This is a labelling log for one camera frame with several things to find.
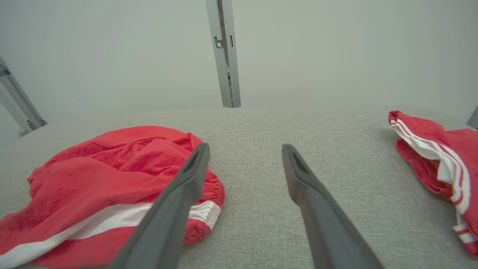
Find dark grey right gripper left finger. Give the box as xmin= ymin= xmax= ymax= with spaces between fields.
xmin=108 ymin=143 xmax=210 ymax=269

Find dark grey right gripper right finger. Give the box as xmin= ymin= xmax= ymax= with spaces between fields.
xmin=282 ymin=144 xmax=384 ymax=269

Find red shorts with white stripe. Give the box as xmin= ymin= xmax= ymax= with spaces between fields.
xmin=0 ymin=126 xmax=226 ymax=269

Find red jersey with white trim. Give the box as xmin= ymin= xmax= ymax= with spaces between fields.
xmin=388 ymin=110 xmax=478 ymax=258

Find grey double partition post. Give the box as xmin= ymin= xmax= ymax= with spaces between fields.
xmin=206 ymin=0 xmax=241 ymax=108

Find grey metal bracket left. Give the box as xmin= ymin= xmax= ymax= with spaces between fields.
xmin=0 ymin=58 xmax=47 ymax=137

